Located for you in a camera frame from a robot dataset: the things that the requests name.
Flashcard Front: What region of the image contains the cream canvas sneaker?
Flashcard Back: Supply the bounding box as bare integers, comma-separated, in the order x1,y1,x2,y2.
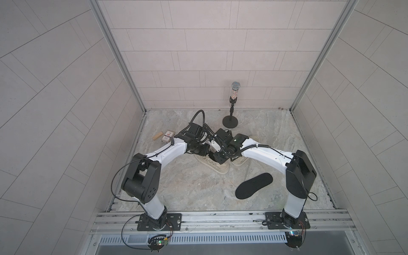
231,135,260,166
194,155,230,174

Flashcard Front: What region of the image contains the black insole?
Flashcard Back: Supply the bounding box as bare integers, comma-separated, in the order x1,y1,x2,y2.
235,173,273,200

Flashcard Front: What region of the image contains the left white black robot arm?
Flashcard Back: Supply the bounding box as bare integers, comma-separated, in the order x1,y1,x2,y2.
121,122,211,229

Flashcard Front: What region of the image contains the black microphone stand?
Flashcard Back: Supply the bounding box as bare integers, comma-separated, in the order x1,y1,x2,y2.
223,81,241,129

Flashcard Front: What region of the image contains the small printed card box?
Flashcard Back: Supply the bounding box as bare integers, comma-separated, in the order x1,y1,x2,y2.
161,130,175,143

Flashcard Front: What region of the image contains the small wooden block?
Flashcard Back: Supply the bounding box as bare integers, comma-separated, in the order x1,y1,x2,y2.
152,132,164,140

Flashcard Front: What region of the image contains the white perforated vent strip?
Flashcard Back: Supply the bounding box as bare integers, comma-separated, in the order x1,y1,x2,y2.
99,232,288,245

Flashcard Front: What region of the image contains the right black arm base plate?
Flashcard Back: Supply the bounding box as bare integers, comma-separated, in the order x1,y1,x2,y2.
262,211,310,230

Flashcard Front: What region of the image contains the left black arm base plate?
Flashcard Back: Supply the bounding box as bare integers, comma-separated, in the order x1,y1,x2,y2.
137,213,182,231

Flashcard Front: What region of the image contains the left controller board with cables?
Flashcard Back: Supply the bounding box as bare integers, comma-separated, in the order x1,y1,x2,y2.
147,234,170,252

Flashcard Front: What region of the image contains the controller board with cables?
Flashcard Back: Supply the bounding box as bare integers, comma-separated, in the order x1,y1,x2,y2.
147,234,170,252
285,231,303,249

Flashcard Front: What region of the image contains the right controller board with cables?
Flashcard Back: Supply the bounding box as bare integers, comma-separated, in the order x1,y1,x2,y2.
285,231,303,249

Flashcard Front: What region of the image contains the aluminium mounting rail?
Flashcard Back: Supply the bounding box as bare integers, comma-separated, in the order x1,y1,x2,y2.
90,209,356,234

